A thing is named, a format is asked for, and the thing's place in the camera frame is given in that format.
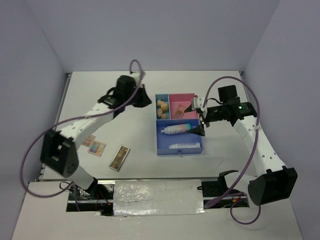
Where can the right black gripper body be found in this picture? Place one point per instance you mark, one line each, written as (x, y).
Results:
(214, 113)

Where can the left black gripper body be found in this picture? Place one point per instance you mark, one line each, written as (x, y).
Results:
(139, 100)

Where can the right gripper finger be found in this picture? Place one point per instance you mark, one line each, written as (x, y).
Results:
(189, 109)
(199, 130)

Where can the pink blush palette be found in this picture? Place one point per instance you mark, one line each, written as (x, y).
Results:
(180, 111)

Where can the beige makeup sponge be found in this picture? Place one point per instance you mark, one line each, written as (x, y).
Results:
(159, 112)
(160, 102)
(164, 116)
(164, 107)

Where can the pink teal gradient bottle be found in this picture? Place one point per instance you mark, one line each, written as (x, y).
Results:
(176, 129)

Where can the brown eyeshadow palette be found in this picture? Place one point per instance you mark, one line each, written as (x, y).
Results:
(119, 158)

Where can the colourful eyeshadow palette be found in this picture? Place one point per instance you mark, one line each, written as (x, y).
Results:
(96, 148)

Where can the small peach palette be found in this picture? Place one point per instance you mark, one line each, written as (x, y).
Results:
(88, 142)

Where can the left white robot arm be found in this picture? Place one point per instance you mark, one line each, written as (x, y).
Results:
(59, 149)

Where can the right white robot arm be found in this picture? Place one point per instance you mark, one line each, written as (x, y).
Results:
(274, 181)

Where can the three-compartment organizer tray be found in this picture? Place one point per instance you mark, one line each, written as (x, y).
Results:
(163, 141)

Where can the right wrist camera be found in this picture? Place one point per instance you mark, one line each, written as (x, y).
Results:
(198, 104)

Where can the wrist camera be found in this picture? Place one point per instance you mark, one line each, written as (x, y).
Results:
(137, 76)
(198, 104)

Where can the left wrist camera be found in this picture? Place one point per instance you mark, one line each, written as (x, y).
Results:
(137, 76)

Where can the foil covered base rail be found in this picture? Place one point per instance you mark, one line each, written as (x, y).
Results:
(148, 198)

